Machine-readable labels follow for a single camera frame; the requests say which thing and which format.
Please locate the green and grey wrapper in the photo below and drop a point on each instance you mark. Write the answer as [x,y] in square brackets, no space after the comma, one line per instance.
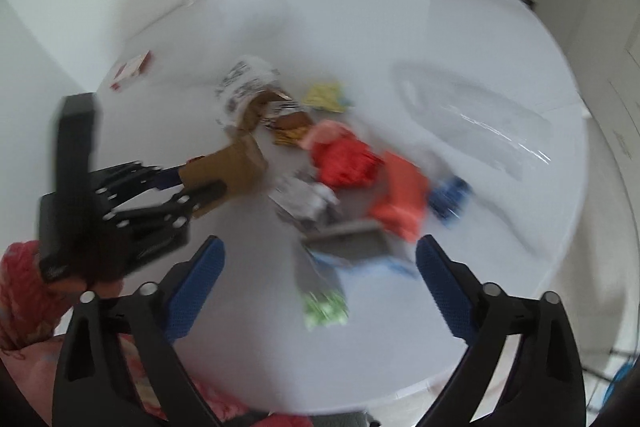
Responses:
[325,307]

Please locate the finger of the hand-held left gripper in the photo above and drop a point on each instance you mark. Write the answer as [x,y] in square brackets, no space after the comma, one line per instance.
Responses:
[165,212]
[135,177]

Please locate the clear plastic container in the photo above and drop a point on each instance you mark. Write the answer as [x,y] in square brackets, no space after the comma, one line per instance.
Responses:
[465,117]

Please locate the silver crumpled wrapper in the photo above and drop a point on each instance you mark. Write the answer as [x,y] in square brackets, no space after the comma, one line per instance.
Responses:
[305,199]

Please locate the small red and white box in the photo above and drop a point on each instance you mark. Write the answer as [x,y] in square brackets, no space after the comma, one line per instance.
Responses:
[131,69]

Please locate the red wrapper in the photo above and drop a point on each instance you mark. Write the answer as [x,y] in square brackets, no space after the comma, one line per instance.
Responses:
[345,162]

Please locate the light blue wrapper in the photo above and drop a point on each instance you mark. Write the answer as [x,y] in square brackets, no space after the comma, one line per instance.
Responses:
[370,267]

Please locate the white printed plastic bag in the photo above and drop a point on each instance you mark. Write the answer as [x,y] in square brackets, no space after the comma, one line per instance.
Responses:
[240,79]

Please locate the black metal stand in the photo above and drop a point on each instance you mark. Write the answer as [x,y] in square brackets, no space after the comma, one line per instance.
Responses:
[600,370]

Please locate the brown striped snack wrapper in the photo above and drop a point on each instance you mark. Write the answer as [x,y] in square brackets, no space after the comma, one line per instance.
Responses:
[285,119]

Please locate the grey flat box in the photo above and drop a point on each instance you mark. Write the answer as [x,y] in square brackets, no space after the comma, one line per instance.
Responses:
[350,241]

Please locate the brown cardboard piece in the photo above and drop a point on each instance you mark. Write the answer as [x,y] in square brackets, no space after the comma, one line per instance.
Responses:
[235,167]

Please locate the pink crumpled paper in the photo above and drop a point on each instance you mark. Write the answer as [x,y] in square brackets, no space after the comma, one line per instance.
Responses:
[325,132]

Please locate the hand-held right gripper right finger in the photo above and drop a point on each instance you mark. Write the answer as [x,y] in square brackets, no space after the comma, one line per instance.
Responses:
[445,287]

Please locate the yellow wrapper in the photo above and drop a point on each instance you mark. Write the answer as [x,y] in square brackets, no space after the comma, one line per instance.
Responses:
[325,96]

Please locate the orange-red wrapper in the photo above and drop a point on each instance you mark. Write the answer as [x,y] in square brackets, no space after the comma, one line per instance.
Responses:
[402,197]

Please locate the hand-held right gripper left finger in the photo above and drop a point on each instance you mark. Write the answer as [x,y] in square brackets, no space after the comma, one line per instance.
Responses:
[197,287]

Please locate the person's red patterned garment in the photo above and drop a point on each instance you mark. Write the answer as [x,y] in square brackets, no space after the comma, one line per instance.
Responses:
[30,382]

